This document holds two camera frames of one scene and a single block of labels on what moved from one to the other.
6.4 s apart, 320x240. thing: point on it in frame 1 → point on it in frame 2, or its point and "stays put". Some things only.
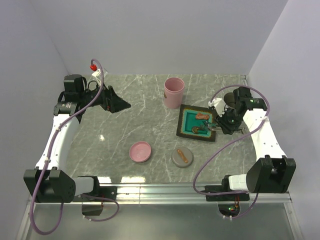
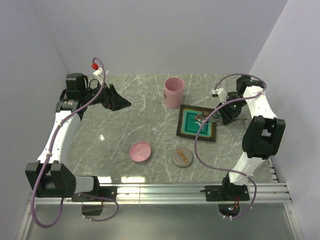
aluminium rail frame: [178, 193] stays put
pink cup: [173, 90] stays put
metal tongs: [208, 125] → [200, 119]
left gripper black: [111, 101] stays put
